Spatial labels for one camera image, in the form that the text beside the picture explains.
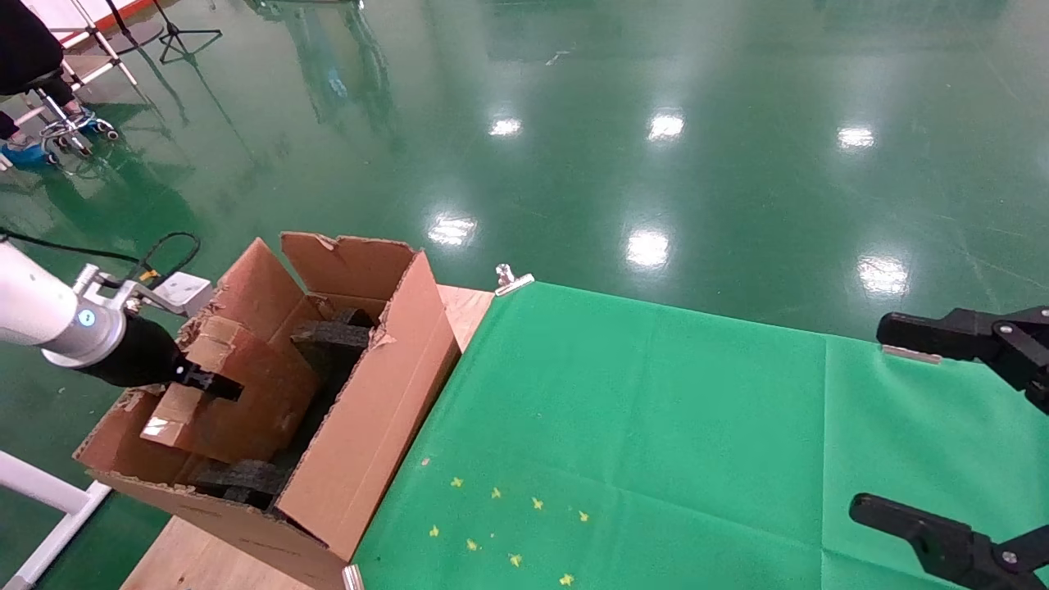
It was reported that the black tripod stand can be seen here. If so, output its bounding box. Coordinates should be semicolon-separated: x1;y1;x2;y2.
102;0;224;66

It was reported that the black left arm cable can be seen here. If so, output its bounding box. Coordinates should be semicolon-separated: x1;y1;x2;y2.
0;229;203;286

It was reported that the person in black clothes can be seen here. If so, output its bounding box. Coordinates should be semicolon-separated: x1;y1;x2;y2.
0;0;76;171

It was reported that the small taped cardboard box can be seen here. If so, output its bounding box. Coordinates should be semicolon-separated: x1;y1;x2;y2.
139;315;322;466

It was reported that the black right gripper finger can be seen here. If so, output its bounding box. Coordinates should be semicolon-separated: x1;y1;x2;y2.
848;492;1049;590
876;306;1049;415

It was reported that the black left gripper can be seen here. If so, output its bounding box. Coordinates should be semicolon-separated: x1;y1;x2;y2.
82;315;244;402

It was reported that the large open cardboard carton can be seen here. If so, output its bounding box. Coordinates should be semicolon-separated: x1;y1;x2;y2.
74;231;464;590

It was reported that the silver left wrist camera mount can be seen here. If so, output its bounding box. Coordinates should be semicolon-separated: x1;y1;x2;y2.
75;264;216;320

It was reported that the wheeled chrome stool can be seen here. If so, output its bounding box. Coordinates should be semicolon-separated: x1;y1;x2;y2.
31;78;121;158

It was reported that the white desk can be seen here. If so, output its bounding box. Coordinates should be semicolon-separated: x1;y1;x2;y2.
20;0;140;89

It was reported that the green tablecloth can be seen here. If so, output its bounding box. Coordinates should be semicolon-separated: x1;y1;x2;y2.
351;281;1049;590

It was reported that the white metal floor frame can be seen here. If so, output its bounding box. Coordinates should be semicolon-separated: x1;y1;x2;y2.
0;449;113;590

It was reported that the black foam insert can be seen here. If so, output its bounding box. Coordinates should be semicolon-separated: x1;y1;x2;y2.
195;459;288;511
291;307;378;378

